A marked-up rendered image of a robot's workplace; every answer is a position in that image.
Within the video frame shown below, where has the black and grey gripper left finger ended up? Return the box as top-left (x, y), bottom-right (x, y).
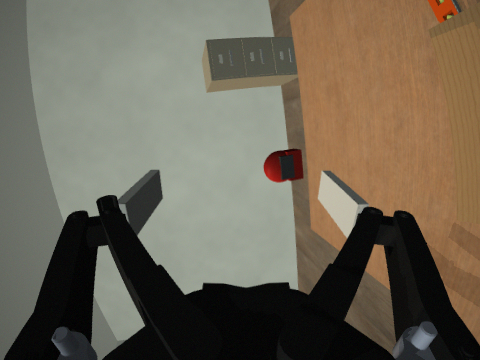
top-left (4, 170), bottom-right (224, 360)

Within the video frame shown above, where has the orange spirit level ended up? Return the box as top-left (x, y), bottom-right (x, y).
top-left (428, 0), bottom-right (462, 23)

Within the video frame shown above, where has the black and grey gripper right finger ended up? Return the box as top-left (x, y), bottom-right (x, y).
top-left (276, 170), bottom-right (480, 360)

